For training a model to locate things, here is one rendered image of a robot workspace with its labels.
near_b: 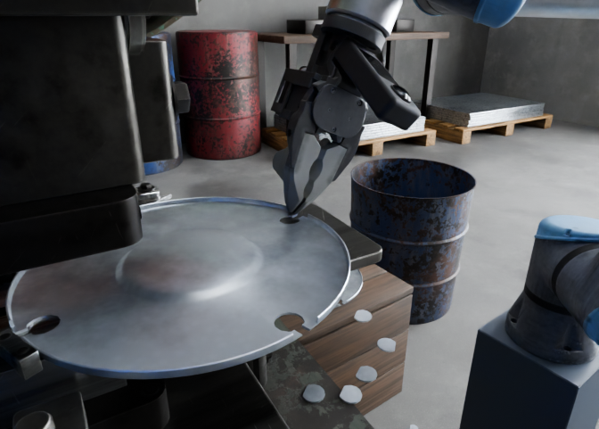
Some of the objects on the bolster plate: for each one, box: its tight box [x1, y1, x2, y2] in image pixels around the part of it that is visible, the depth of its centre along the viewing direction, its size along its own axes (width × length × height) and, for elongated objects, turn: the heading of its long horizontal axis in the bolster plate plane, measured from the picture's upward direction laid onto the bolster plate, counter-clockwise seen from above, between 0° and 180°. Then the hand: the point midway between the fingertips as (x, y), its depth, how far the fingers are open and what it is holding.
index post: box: [135, 183, 160, 200], centre depth 57 cm, size 3×3×10 cm
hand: (299, 203), depth 51 cm, fingers closed
